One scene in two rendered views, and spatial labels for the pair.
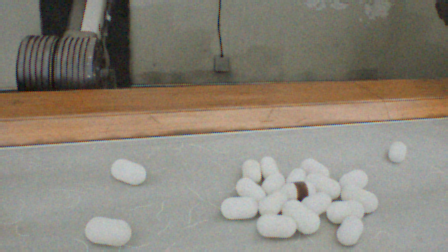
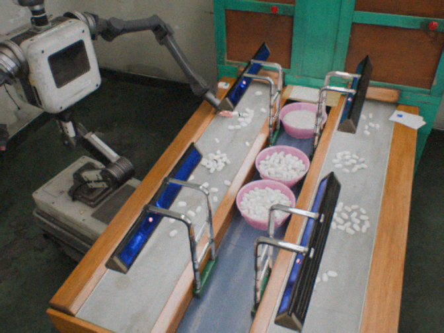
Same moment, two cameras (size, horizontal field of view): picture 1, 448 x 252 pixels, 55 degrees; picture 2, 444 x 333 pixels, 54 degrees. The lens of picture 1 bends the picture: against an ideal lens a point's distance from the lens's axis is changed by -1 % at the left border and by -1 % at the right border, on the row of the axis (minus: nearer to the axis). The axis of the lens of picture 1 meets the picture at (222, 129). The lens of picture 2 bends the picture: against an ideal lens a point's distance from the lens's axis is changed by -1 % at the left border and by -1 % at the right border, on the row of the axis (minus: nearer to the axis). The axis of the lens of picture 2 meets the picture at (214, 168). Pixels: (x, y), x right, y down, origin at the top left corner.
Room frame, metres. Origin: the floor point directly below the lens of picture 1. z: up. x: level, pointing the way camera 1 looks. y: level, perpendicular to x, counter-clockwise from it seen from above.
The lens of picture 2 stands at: (-0.83, 1.14, 2.17)
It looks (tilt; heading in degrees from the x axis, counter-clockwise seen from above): 41 degrees down; 315
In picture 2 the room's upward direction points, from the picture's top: 4 degrees counter-clockwise
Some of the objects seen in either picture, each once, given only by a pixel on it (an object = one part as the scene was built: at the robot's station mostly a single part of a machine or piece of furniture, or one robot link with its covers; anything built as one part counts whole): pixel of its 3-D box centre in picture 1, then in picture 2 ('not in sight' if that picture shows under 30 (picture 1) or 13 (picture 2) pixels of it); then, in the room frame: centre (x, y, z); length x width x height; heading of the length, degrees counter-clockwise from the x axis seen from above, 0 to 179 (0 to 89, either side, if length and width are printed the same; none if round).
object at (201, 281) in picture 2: not in sight; (183, 237); (0.03, 0.46, 0.90); 0.20 x 0.19 x 0.45; 110
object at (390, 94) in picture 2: not in sight; (372, 92); (0.01, -1.05, 0.83); 0.30 x 0.06 x 0.07; 20
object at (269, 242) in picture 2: not in sight; (285, 267); (-0.34, 0.32, 0.90); 0.20 x 0.19 x 0.45; 110
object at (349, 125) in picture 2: not in sight; (357, 90); (-0.09, -0.62, 1.08); 0.62 x 0.08 x 0.07; 110
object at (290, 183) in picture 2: not in sight; (281, 169); (0.08, -0.27, 0.72); 0.27 x 0.27 x 0.10
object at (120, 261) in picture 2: not in sight; (158, 199); (0.11, 0.48, 1.08); 0.62 x 0.08 x 0.07; 110
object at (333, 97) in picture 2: not in sight; (311, 95); (0.31, -0.89, 0.77); 0.33 x 0.15 x 0.01; 20
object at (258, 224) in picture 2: not in sight; (265, 207); (-0.01, -0.01, 0.72); 0.27 x 0.27 x 0.10
